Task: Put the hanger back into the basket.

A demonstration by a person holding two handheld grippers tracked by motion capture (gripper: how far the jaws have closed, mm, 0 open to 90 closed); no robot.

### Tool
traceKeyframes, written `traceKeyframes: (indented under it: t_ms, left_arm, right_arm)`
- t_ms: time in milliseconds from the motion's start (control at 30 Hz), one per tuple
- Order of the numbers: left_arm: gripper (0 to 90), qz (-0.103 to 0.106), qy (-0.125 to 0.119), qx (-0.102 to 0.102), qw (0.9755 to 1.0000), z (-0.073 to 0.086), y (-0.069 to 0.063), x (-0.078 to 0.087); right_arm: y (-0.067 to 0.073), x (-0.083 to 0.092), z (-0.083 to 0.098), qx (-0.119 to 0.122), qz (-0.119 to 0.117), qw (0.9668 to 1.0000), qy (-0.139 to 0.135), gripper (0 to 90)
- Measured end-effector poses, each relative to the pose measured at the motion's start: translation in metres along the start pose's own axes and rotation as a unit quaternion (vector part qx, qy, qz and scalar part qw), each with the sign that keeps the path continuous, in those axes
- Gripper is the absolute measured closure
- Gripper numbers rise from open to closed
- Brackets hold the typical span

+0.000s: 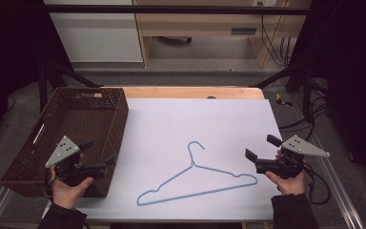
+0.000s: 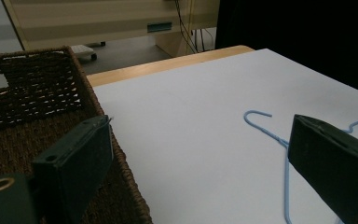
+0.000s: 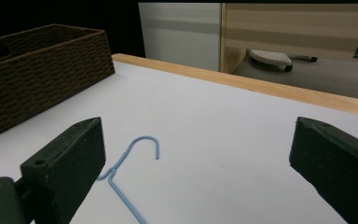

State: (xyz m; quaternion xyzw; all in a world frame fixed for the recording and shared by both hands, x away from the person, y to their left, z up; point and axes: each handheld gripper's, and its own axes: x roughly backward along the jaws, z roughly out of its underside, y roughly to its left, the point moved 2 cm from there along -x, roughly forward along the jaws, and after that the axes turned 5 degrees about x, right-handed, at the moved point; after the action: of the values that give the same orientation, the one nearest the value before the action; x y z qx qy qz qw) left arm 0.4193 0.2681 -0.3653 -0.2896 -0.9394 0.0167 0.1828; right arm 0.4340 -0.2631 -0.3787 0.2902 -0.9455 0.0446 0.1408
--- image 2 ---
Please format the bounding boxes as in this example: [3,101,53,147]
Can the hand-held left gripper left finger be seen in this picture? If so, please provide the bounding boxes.
[32,115,114,224]

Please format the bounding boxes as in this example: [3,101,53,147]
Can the beige cabinet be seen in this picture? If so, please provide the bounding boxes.
[2,0,221,58]

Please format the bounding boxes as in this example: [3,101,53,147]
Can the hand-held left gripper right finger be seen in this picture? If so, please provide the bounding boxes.
[287,114,358,224]

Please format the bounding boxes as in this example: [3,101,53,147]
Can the white wheeled base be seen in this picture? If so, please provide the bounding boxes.
[70,44,98,62]

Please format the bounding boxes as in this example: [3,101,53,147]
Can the white table cover sheet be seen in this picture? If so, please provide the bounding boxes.
[92,48,358,224]

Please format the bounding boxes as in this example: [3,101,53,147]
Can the brown woven basket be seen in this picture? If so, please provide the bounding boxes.
[0,46,154,224]

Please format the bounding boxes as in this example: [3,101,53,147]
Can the black curtain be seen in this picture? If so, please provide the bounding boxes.
[214,0,358,97]

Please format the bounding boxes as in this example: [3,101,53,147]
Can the black cable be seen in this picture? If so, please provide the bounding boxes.
[173,0,200,54]

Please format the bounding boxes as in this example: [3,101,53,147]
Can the light blue wire hanger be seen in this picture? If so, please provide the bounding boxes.
[242,110,358,224]

